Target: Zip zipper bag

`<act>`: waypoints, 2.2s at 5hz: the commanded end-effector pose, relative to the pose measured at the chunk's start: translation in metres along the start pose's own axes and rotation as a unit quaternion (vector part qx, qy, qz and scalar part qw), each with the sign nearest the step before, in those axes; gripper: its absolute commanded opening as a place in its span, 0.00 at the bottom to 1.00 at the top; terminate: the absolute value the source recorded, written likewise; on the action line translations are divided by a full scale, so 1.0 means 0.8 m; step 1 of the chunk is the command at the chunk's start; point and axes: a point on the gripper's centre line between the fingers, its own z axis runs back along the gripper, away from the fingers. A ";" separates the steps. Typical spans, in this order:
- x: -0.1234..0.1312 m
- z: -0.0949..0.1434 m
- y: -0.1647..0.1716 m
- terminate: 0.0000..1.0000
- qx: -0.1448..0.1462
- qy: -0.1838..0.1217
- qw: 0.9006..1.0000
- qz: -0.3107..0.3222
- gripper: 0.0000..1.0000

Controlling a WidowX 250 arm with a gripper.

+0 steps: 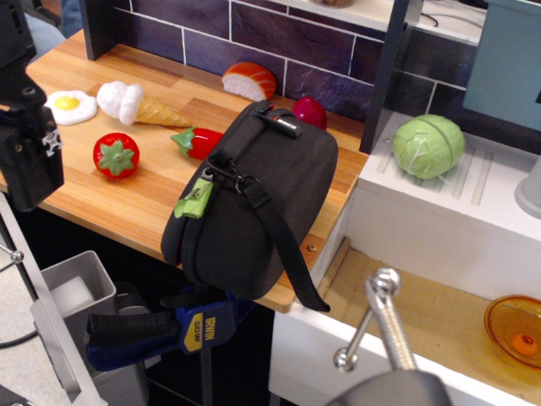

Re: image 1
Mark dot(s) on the chrome toy faucet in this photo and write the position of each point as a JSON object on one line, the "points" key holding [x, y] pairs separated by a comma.
{"points": [[380, 289]]}

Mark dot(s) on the blue Irwin quick clamp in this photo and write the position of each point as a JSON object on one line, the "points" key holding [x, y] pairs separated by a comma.
{"points": [[199, 318]]}

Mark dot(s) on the toy dark red fruit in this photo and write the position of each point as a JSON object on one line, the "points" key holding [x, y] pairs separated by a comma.
{"points": [[307, 109]]}

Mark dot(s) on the toy ice cream cone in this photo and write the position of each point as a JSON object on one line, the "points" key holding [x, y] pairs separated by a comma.
{"points": [[129, 104]]}

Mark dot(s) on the teal cabinet box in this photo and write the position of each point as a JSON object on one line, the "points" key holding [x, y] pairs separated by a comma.
{"points": [[505, 80]]}

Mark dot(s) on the toy fried egg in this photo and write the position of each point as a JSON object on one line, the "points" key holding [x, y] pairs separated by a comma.
{"points": [[71, 107]]}

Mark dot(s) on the green zipper pull tab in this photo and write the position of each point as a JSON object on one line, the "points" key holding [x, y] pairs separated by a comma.
{"points": [[193, 204]]}

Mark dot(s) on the grey plastic bin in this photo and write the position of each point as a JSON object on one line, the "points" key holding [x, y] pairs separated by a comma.
{"points": [[81, 287]]}

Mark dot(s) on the toy red tomato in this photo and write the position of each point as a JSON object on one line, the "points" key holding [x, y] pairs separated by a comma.
{"points": [[116, 155]]}

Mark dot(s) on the toy salmon sushi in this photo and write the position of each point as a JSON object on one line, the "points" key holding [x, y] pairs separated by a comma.
{"points": [[249, 80]]}

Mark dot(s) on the toy red chili pepper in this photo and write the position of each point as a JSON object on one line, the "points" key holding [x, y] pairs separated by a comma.
{"points": [[196, 142]]}

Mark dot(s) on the grey cup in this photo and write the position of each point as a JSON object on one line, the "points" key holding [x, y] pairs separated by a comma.
{"points": [[528, 192]]}

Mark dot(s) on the black zipper bag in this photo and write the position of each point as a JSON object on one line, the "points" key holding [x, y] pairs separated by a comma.
{"points": [[271, 174]]}

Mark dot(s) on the white toy sink unit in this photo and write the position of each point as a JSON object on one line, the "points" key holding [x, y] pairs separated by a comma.
{"points": [[459, 242]]}

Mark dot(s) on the orange plastic bowl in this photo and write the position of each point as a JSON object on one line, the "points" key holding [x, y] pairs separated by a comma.
{"points": [[513, 326]]}

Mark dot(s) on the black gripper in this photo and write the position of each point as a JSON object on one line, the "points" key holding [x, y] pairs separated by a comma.
{"points": [[31, 146]]}

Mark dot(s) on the toy green cabbage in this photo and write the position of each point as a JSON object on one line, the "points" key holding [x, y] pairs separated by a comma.
{"points": [[428, 146]]}

